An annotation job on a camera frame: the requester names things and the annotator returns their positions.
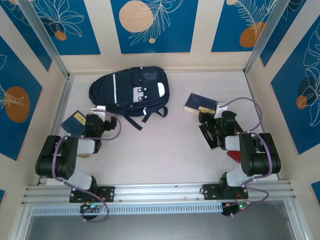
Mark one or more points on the right controller board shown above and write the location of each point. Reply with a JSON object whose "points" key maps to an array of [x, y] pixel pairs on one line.
{"points": [[236, 208]]}

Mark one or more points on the aluminium front rail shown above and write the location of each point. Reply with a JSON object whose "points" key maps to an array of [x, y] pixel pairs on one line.
{"points": [[160, 191]]}

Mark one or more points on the left aluminium corner post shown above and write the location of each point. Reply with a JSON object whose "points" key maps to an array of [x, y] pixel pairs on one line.
{"points": [[45, 40]]}

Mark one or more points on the tan round pebble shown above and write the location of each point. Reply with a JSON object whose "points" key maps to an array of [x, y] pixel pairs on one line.
{"points": [[84, 155]]}

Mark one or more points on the navy book with yellow label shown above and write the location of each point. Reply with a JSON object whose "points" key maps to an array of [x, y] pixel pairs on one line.
{"points": [[73, 123]]}

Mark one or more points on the aluminium side rail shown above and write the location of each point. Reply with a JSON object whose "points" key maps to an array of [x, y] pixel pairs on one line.
{"points": [[255, 105], [63, 105]]}

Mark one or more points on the left controller board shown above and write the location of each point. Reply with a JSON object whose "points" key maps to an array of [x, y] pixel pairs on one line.
{"points": [[91, 207]]}

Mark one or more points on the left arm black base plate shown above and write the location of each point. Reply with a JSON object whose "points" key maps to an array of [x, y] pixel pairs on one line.
{"points": [[107, 193]]}

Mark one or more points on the black book with antler print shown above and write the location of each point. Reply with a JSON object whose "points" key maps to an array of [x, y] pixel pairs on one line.
{"points": [[210, 137]]}

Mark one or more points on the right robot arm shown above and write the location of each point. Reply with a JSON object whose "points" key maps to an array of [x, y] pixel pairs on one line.
{"points": [[262, 160]]}

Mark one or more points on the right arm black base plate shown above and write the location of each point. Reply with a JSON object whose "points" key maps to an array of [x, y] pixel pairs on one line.
{"points": [[211, 192]]}

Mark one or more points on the aluminium corner post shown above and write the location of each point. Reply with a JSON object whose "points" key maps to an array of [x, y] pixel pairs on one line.
{"points": [[265, 37], [45, 40]]}

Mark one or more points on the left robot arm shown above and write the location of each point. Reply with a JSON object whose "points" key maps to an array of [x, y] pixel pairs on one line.
{"points": [[62, 162]]}

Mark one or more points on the right aluminium side rail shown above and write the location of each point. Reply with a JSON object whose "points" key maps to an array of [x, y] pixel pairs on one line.
{"points": [[255, 105]]}

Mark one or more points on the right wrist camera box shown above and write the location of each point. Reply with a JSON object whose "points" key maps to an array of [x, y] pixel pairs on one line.
{"points": [[222, 106]]}

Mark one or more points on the navy blue backpack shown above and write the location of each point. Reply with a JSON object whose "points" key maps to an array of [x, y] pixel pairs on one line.
{"points": [[125, 95]]}

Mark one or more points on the navy book with line drawing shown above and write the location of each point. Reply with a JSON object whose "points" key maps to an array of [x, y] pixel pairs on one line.
{"points": [[200, 102]]}

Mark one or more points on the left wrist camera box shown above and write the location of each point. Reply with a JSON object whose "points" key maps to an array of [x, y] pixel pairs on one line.
{"points": [[98, 110]]}

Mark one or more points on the left aluminium side rail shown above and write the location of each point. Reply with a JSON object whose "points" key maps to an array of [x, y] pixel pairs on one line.
{"points": [[63, 105]]}

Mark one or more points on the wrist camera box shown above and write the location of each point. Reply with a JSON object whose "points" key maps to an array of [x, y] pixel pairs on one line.
{"points": [[98, 110], [222, 106]]}

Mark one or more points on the controller board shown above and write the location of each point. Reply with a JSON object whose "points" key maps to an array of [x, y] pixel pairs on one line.
{"points": [[91, 207], [236, 208]]}

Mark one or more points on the red leather wallet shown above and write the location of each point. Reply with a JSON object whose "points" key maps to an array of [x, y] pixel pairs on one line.
{"points": [[234, 156]]}

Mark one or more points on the right aluminium corner post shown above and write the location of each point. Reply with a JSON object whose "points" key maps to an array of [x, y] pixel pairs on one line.
{"points": [[265, 37]]}

